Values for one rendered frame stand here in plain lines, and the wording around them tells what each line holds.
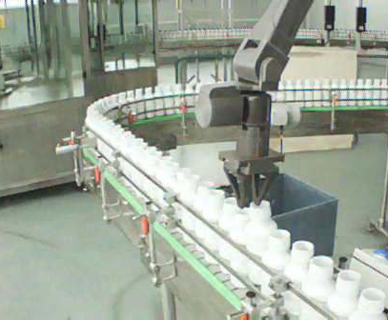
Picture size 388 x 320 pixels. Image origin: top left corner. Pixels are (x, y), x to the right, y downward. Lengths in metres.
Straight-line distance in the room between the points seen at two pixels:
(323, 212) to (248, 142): 0.80
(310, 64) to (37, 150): 3.02
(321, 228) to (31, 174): 3.12
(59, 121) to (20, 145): 0.41
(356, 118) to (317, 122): 0.27
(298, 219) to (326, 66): 3.93
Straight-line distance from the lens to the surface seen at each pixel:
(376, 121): 3.01
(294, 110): 2.62
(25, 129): 4.12
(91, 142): 1.88
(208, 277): 1.02
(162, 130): 2.57
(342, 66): 5.37
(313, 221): 1.52
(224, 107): 0.73
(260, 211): 0.83
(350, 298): 0.71
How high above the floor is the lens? 1.54
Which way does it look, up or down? 22 degrees down
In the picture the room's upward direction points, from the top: 1 degrees counter-clockwise
